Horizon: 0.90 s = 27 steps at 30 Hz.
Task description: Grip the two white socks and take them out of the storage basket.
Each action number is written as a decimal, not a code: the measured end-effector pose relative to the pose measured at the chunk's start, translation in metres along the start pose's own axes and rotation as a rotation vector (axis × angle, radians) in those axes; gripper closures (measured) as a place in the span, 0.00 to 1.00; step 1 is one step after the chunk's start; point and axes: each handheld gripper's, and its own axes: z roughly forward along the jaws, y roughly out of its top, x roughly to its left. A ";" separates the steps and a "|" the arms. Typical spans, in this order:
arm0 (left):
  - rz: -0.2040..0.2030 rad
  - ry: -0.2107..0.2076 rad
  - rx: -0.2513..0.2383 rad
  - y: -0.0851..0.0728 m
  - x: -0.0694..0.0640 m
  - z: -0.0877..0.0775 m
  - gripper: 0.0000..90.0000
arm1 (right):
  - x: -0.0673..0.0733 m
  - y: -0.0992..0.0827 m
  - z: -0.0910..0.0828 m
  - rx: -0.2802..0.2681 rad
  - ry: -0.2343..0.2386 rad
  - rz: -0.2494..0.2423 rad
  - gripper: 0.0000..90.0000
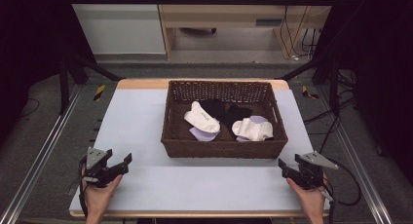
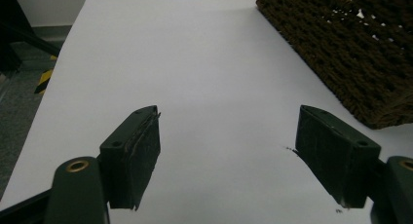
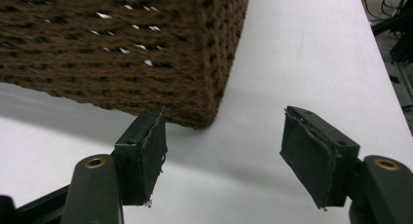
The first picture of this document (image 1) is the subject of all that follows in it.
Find white cabinet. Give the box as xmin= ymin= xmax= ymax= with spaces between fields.
xmin=65 ymin=0 xmax=168 ymax=56

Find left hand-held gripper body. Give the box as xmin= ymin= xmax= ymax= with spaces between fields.
xmin=79 ymin=147 xmax=131 ymax=188

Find pale purple sock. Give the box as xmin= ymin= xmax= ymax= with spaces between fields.
xmin=235 ymin=115 xmax=270 ymax=143

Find person's right hand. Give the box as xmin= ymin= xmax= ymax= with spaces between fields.
xmin=285 ymin=177 xmax=326 ymax=218

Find thin black floor cable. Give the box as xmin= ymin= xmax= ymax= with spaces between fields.
xmin=19 ymin=97 xmax=41 ymax=119

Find black curtain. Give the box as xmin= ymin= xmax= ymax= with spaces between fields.
xmin=0 ymin=0 xmax=97 ymax=147
xmin=312 ymin=0 xmax=413 ymax=176

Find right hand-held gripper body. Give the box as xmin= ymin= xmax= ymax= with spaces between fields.
xmin=282 ymin=151 xmax=339 ymax=190

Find brown woven basket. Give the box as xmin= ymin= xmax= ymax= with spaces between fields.
xmin=160 ymin=79 xmax=289 ymax=160

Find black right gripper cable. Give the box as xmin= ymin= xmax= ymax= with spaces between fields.
xmin=319 ymin=157 xmax=362 ymax=224

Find black frame strut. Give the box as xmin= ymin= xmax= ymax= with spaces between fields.
xmin=275 ymin=53 xmax=341 ymax=117
xmin=58 ymin=53 xmax=126 ymax=115

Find person's left hand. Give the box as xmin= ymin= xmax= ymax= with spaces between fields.
xmin=80 ymin=173 xmax=124 ymax=218

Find pale grey table mat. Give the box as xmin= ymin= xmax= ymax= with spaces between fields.
xmin=69 ymin=88 xmax=331 ymax=213

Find yellow black tape strip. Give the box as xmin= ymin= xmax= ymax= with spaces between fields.
xmin=93 ymin=84 xmax=107 ymax=102
xmin=301 ymin=84 xmax=320 ymax=100

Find hanging cables under desk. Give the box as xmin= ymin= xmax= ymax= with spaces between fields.
xmin=280 ymin=0 xmax=322 ymax=61

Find wooden desk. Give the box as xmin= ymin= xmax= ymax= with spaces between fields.
xmin=154 ymin=0 xmax=339 ymax=60

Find black floor cables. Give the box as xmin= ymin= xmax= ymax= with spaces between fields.
xmin=303 ymin=69 xmax=358 ymax=155

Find aluminium rail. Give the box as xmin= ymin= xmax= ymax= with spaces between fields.
xmin=0 ymin=83 xmax=84 ymax=224
xmin=315 ymin=84 xmax=394 ymax=224

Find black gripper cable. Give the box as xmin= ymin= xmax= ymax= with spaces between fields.
xmin=67 ymin=155 xmax=90 ymax=219
xmin=319 ymin=157 xmax=362 ymax=224

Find black sock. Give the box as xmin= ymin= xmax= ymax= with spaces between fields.
xmin=223 ymin=103 xmax=254 ymax=136

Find white sock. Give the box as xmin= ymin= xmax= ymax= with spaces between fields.
xmin=231 ymin=117 xmax=275 ymax=142
xmin=183 ymin=100 xmax=221 ymax=134

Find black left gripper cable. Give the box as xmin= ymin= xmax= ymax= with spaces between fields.
xmin=67 ymin=155 xmax=90 ymax=219

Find black horizontal frame bar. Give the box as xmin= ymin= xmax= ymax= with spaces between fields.
xmin=65 ymin=0 xmax=337 ymax=7

